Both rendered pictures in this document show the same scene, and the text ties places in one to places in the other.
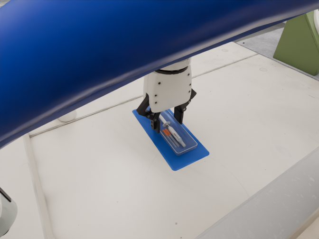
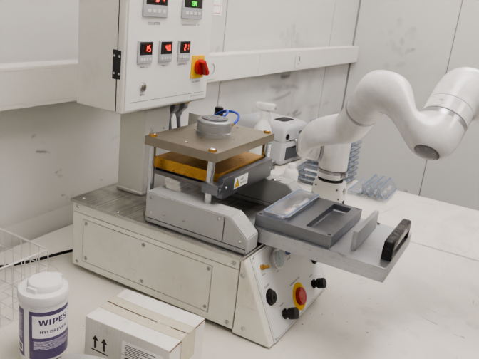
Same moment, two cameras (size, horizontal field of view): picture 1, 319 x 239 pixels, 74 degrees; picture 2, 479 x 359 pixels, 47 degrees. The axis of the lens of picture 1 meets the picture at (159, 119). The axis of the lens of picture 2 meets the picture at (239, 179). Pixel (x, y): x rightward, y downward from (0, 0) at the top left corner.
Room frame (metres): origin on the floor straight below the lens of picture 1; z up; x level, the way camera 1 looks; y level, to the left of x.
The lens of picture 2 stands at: (-0.64, -1.21, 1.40)
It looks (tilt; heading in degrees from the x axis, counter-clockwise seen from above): 18 degrees down; 59
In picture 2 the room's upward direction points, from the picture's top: 6 degrees clockwise
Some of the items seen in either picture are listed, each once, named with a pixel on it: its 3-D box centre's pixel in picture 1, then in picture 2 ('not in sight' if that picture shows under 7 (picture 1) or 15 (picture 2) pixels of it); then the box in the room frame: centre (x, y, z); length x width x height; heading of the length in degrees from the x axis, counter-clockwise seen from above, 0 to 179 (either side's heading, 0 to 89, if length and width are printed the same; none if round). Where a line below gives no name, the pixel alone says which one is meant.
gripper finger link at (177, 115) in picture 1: (182, 109); not in sight; (0.40, -0.06, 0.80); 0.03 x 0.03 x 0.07; 29
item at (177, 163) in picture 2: not in sight; (214, 152); (-0.07, -0.13, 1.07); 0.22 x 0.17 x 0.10; 32
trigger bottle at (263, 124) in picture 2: not in sight; (262, 134); (0.49, 0.55, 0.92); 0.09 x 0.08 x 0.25; 129
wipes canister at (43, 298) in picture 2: not in sight; (43, 316); (-0.48, -0.31, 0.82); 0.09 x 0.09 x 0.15
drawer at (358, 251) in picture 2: not in sight; (330, 227); (0.09, -0.39, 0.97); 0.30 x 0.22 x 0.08; 122
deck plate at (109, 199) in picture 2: not in sight; (194, 205); (-0.10, -0.10, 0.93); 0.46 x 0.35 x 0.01; 122
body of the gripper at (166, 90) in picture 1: (168, 83); (328, 192); (0.38, -0.02, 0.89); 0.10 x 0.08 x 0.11; 119
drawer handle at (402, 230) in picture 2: not in sight; (397, 238); (0.16, -0.51, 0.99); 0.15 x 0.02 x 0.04; 32
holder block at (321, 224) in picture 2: not in sight; (310, 216); (0.06, -0.35, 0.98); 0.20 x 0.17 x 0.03; 32
